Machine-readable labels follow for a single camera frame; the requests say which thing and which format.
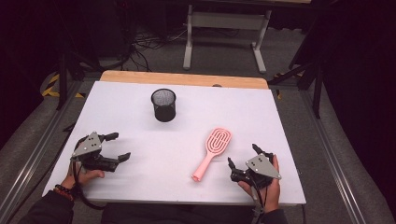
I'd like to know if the grey metal desk frame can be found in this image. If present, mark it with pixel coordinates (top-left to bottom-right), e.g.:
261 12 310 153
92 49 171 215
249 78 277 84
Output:
182 3 274 75

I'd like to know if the hand-held gripper cable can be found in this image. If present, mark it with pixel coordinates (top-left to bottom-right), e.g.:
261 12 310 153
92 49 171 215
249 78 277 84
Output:
70 159 106 211
248 181 267 224

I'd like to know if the right hand-held gripper cable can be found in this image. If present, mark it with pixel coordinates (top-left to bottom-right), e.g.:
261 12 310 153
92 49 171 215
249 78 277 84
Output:
248 181 267 224

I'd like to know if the wooden table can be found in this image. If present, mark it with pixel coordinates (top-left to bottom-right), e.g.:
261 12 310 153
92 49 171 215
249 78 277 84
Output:
100 70 269 91

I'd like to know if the person's right hand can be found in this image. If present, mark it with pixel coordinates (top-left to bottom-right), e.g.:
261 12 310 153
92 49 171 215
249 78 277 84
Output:
237 154 281 214

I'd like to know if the pink hairbrush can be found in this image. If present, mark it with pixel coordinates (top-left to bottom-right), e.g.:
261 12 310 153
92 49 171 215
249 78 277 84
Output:
191 126 233 183

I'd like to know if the black mesh pen holder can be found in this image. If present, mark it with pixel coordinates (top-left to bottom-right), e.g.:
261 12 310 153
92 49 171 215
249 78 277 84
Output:
150 88 177 123

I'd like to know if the beaded bracelet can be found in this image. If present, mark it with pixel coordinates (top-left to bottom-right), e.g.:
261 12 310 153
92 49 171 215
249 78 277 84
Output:
53 184 76 202

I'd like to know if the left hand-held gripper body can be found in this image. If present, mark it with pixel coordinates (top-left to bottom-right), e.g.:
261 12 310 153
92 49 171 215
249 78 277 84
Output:
70 131 121 173

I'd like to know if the white board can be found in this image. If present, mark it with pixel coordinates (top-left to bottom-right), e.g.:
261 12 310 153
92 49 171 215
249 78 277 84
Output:
41 80 307 206

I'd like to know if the tangle of black floor cables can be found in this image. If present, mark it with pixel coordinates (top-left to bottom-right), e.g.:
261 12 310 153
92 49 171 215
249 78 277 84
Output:
122 26 190 73

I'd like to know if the aluminium floor rail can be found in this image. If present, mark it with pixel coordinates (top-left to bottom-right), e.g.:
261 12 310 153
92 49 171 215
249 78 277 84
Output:
0 81 83 218
299 90 370 224

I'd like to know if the black metal stand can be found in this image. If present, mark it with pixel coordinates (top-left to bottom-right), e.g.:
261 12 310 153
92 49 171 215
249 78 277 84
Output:
267 59 325 119
55 49 104 111

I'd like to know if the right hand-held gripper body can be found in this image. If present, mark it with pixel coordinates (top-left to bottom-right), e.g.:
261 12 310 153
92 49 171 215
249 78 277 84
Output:
230 150 283 190

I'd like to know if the person's left hand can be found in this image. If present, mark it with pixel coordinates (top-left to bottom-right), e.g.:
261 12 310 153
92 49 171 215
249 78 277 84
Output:
61 138 106 190

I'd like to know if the left hand-held gripper cable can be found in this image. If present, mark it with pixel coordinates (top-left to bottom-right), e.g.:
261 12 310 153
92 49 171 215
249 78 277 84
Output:
70 159 106 211

